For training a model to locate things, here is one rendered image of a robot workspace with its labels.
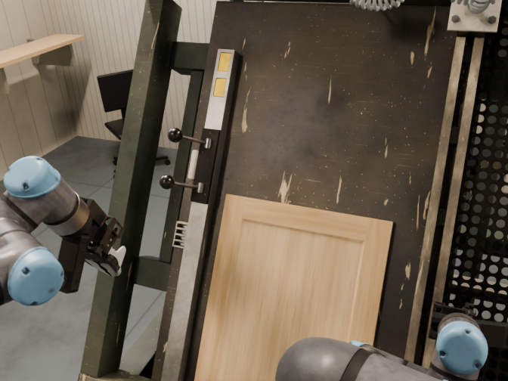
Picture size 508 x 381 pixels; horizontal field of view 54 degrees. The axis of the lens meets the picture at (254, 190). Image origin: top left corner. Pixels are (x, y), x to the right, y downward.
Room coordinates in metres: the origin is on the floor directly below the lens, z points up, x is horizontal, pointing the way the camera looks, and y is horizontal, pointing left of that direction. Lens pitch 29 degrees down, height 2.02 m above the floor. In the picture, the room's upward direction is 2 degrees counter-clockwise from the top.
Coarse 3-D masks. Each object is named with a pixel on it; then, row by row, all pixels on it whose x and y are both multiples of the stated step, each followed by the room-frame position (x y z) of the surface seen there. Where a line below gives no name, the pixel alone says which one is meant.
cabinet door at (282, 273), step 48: (240, 240) 1.09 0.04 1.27; (288, 240) 1.05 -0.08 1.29; (336, 240) 1.01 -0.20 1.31; (384, 240) 0.98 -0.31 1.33; (240, 288) 1.02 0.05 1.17; (288, 288) 0.98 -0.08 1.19; (336, 288) 0.95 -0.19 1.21; (240, 336) 0.95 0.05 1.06; (288, 336) 0.92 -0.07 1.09; (336, 336) 0.88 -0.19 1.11
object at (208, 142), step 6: (168, 132) 1.17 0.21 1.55; (174, 132) 1.16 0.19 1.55; (180, 132) 1.17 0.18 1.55; (174, 138) 1.16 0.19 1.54; (180, 138) 1.17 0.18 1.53; (186, 138) 1.19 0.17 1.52; (192, 138) 1.20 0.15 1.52; (210, 138) 1.23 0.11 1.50; (204, 144) 1.22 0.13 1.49; (210, 144) 1.22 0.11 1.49
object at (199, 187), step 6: (162, 180) 1.11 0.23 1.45; (168, 180) 1.10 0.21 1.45; (174, 180) 1.12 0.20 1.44; (162, 186) 1.10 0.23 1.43; (168, 186) 1.10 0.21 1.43; (186, 186) 1.14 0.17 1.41; (192, 186) 1.15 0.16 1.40; (198, 186) 1.16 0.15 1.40; (204, 186) 1.16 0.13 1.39; (198, 192) 1.15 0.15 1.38
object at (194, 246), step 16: (224, 96) 1.29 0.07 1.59; (208, 112) 1.29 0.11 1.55; (224, 112) 1.27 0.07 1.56; (208, 128) 1.26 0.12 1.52; (224, 128) 1.26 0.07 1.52; (224, 144) 1.26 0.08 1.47; (192, 208) 1.15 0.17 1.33; (208, 208) 1.14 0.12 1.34; (192, 224) 1.13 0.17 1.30; (208, 224) 1.14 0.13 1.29; (192, 240) 1.11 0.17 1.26; (192, 256) 1.08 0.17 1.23; (192, 272) 1.06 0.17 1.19; (192, 288) 1.04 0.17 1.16; (176, 304) 1.02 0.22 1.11; (192, 304) 1.02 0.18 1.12; (176, 320) 1.00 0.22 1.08; (192, 320) 1.01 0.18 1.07; (176, 336) 0.98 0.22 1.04; (176, 352) 0.95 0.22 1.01; (176, 368) 0.93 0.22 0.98
